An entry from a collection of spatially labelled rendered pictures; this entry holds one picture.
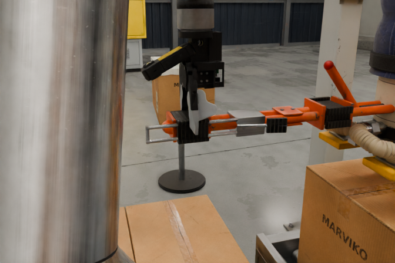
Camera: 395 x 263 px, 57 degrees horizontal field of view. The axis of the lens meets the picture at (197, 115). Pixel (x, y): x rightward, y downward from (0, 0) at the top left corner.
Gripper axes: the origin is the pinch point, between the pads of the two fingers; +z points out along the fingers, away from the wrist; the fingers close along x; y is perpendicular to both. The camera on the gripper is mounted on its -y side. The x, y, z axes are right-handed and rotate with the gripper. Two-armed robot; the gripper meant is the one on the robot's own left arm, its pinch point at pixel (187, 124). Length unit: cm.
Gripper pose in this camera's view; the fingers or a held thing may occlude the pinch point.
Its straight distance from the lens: 80.1
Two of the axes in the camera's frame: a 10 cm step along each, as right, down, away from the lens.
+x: -2.4, -2.7, 9.3
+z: 0.1, 9.6, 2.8
